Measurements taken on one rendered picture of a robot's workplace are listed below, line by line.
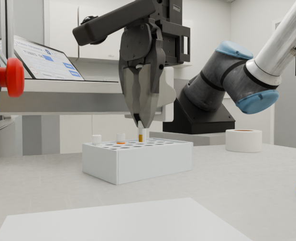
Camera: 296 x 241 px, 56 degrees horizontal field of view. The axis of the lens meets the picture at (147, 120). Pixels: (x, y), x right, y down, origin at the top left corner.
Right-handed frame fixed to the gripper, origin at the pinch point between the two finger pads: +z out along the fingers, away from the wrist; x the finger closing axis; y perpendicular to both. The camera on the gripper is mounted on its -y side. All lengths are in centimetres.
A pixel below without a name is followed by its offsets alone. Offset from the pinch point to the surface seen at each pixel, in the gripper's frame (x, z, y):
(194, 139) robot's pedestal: 28, 8, 44
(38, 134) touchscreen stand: 110, 11, 20
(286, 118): 150, 11, 376
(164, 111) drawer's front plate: 8.5, -1.0, 12.9
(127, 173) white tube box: -7.1, 5.8, -7.0
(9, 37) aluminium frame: 77, -27, 0
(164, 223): -20.8, 5.2, -13.9
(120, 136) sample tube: -0.5, 2.2, -3.6
